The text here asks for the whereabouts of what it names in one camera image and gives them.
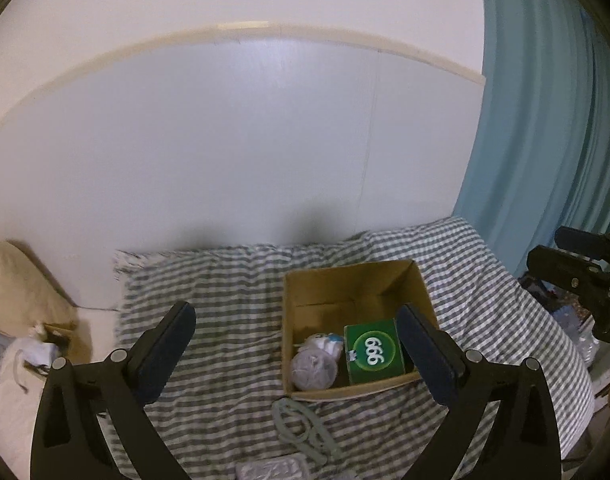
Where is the grey-green folding clothes hanger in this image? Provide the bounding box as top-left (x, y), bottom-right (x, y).
top-left (271, 398), bottom-right (342, 466)

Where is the silver foil blister pack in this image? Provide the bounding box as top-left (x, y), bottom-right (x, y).
top-left (235, 453), bottom-right (311, 480)

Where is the small brown bedside box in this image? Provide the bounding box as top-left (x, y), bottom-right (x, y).
top-left (40, 321), bottom-right (92, 364)

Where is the white cloth on floor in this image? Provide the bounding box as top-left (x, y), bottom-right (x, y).
top-left (12, 333), bottom-right (61, 394)

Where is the teal curtain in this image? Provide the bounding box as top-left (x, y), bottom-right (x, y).
top-left (455, 0), bottom-right (610, 275)

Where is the grey white checkered bed sheet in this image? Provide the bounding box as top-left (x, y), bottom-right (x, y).
top-left (114, 218), bottom-right (594, 479)

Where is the green 999 medicine box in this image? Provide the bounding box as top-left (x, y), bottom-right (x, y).
top-left (343, 318), bottom-right (406, 385)

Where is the brown cardboard box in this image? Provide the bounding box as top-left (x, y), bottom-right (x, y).
top-left (281, 260), bottom-right (439, 402)

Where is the white round plastic pouch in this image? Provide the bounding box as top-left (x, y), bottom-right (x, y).
top-left (290, 333), bottom-right (344, 391)

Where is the white headboard panel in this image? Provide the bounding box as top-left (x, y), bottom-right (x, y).
top-left (0, 22), bottom-right (485, 308)

